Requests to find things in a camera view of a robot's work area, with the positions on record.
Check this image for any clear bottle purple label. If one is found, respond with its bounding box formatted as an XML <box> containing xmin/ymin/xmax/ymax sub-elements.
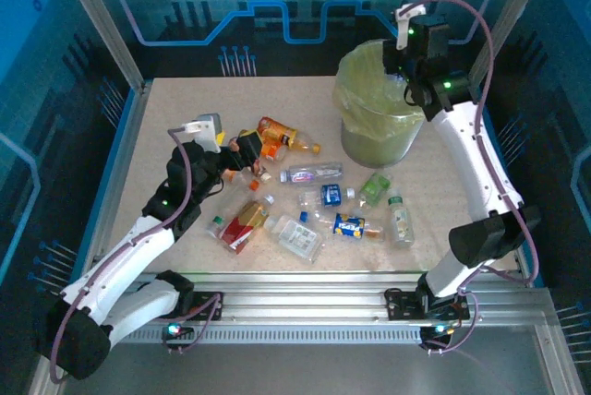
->
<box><xmin>278</xmin><ymin>162</ymin><xmax>345</xmax><ymax>186</ymax></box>

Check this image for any led circuit board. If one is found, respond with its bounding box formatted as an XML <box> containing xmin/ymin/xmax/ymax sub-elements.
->
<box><xmin>162</xmin><ymin>320</ymin><xmax>196</xmax><ymax>341</ymax></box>
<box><xmin>418</xmin><ymin>320</ymin><xmax>456</xmax><ymax>339</ymax></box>

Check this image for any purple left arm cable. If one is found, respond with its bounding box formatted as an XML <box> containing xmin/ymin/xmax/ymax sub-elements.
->
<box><xmin>48</xmin><ymin>128</ymin><xmax>193</xmax><ymax>385</ymax></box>

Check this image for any aluminium frame cross rail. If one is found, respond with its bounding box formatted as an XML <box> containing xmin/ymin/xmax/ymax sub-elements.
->
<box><xmin>54</xmin><ymin>269</ymin><xmax>562</xmax><ymax>345</ymax></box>

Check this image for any right LED circuit board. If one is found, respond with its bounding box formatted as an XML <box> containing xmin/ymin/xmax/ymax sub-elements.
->
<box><xmin>418</xmin><ymin>320</ymin><xmax>456</xmax><ymax>339</ymax></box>

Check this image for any clear bottle orange cap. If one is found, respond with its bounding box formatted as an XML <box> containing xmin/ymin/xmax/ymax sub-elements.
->
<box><xmin>221</xmin><ymin>168</ymin><xmax>260</xmax><ymax>193</ymax></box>

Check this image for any aluminium frame post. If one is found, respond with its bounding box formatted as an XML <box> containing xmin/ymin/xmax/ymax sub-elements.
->
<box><xmin>463</xmin><ymin>0</ymin><xmax>553</xmax><ymax>91</ymax></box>
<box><xmin>50</xmin><ymin>0</ymin><xmax>156</xmax><ymax>94</ymax></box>

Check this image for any aluminium table side rail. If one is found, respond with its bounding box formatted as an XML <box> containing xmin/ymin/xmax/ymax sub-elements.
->
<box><xmin>76</xmin><ymin>80</ymin><xmax>153</xmax><ymax>288</ymax></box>
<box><xmin>464</xmin><ymin>78</ymin><xmax>546</xmax><ymax>288</ymax></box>

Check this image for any brown label bottle white cap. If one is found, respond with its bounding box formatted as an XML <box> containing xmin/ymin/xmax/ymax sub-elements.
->
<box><xmin>227</xmin><ymin>135</ymin><xmax>273</xmax><ymax>183</ymax></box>

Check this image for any Pepsi bottle blue cap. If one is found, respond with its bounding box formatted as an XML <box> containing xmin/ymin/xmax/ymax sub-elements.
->
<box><xmin>298</xmin><ymin>209</ymin><xmax>387</xmax><ymax>244</ymax></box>

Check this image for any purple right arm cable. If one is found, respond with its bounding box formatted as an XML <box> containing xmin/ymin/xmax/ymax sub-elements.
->
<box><xmin>396</xmin><ymin>0</ymin><xmax>541</xmax><ymax>285</ymax></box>

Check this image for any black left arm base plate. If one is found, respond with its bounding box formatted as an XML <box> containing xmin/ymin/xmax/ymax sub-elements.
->
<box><xmin>182</xmin><ymin>291</ymin><xmax>226</xmax><ymax>322</ymax></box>

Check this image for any grey metal bin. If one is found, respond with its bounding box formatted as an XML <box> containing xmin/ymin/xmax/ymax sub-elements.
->
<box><xmin>340</xmin><ymin>108</ymin><xmax>425</xmax><ymax>169</ymax></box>

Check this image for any left LED circuit board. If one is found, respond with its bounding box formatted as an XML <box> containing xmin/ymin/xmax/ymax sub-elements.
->
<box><xmin>162</xmin><ymin>320</ymin><xmax>196</xmax><ymax>341</ymax></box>

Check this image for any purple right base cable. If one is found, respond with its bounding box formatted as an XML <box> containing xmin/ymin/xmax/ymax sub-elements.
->
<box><xmin>422</xmin><ymin>291</ymin><xmax>481</xmax><ymax>355</ymax></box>

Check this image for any green plastic bottle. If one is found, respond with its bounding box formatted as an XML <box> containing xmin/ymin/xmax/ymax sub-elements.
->
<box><xmin>357</xmin><ymin>172</ymin><xmax>393</xmax><ymax>209</ymax></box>

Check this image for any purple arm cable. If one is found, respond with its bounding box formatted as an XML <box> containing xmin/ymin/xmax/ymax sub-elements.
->
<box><xmin>48</xmin><ymin>128</ymin><xmax>193</xmax><ymax>385</ymax></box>
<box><xmin>396</xmin><ymin>0</ymin><xmax>541</xmax><ymax>285</ymax></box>

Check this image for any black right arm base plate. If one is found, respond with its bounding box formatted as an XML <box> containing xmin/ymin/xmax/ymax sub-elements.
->
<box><xmin>384</xmin><ymin>287</ymin><xmax>471</xmax><ymax>322</ymax></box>

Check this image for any yellow plastic bin liner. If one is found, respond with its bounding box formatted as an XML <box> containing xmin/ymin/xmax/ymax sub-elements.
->
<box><xmin>332</xmin><ymin>39</ymin><xmax>426</xmax><ymax>145</ymax></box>

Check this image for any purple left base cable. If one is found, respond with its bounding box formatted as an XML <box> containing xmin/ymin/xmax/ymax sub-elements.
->
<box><xmin>161</xmin><ymin>292</ymin><xmax>226</xmax><ymax>355</ymax></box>

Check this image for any grey metal base panel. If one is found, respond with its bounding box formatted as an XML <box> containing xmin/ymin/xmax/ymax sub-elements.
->
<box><xmin>59</xmin><ymin>343</ymin><xmax>576</xmax><ymax>395</ymax></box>

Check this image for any white yellow label bottle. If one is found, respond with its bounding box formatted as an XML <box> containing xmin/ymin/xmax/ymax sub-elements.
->
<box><xmin>385</xmin><ymin>186</ymin><xmax>416</xmax><ymax>249</ymax></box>

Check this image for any square bottle white green label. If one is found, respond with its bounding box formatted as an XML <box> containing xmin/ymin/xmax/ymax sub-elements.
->
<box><xmin>262</xmin><ymin>213</ymin><xmax>324</xmax><ymax>265</ymax></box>

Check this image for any clear bottle blue label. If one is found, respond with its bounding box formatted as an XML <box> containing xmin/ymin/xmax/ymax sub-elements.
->
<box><xmin>298</xmin><ymin>184</ymin><xmax>356</xmax><ymax>209</ymax></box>

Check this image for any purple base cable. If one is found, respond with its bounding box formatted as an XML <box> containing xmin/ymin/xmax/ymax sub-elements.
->
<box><xmin>422</xmin><ymin>291</ymin><xmax>481</xmax><ymax>355</ymax></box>
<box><xmin>161</xmin><ymin>292</ymin><xmax>226</xmax><ymax>355</ymax></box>

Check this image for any red gold tea bottle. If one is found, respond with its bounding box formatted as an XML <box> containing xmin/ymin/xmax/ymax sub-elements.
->
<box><xmin>220</xmin><ymin>195</ymin><xmax>277</xmax><ymax>256</ymax></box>

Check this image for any orange juice bottle black label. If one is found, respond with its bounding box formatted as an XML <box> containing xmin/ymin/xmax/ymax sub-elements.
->
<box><xmin>257</xmin><ymin>116</ymin><xmax>322</xmax><ymax>156</ymax></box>

